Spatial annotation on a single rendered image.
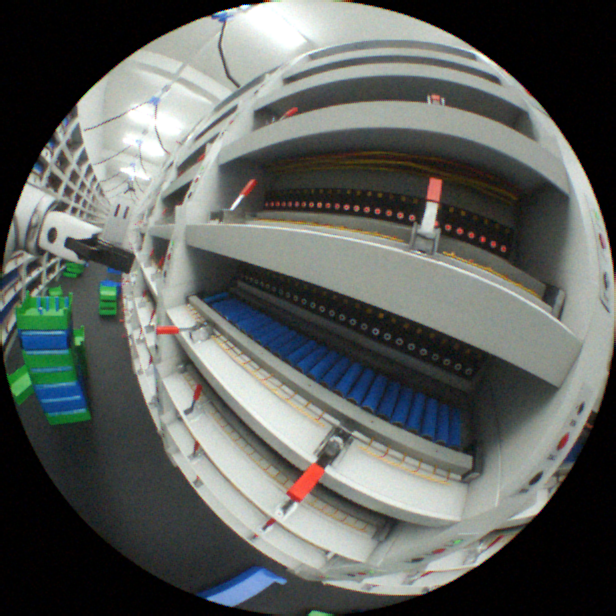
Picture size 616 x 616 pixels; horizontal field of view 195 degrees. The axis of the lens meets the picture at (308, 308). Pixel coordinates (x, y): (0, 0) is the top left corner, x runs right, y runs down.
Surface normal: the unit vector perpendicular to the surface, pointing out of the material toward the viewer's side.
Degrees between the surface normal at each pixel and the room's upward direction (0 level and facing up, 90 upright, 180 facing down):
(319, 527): 20
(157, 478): 0
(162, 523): 0
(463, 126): 110
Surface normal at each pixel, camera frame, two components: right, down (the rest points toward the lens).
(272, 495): 0.13, -0.90
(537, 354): -0.58, 0.28
